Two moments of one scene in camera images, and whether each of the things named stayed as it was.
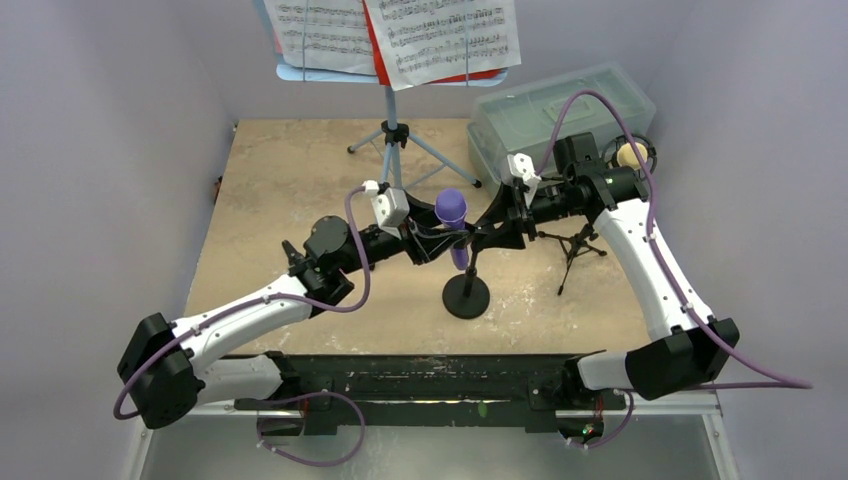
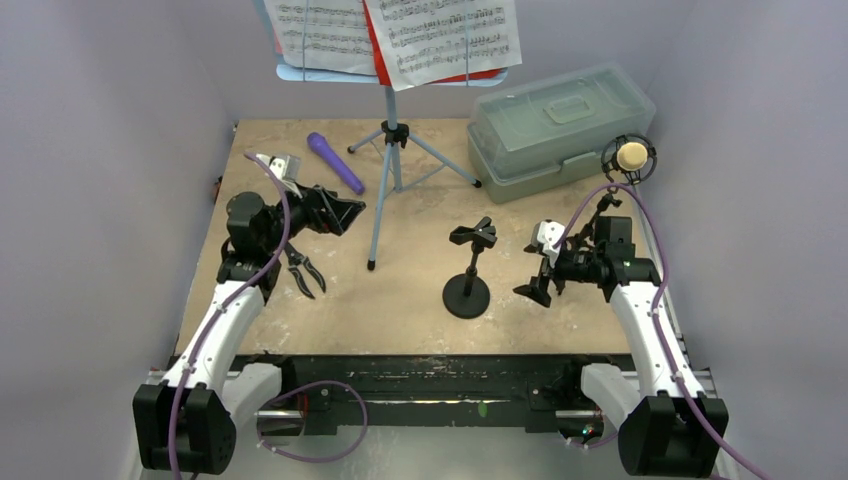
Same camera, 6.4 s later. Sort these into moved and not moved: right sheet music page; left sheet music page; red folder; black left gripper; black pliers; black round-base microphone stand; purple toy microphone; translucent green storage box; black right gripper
Moved: black left gripper; purple toy microphone; black right gripper
Not moved: red folder; black pliers; right sheet music page; translucent green storage box; black round-base microphone stand; left sheet music page
